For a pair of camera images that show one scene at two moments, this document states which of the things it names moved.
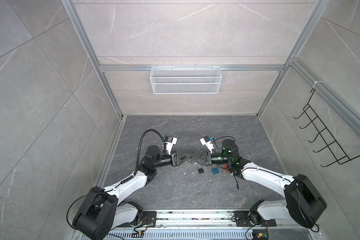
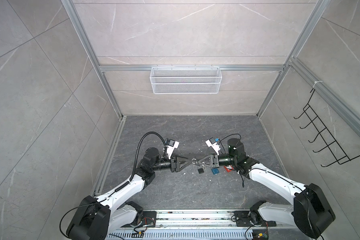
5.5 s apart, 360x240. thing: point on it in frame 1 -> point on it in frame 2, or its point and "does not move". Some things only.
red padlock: (225, 167) does not move
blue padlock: (215, 170) does not move
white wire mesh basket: (186, 80) does not move
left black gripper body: (174, 163) -> (173, 166)
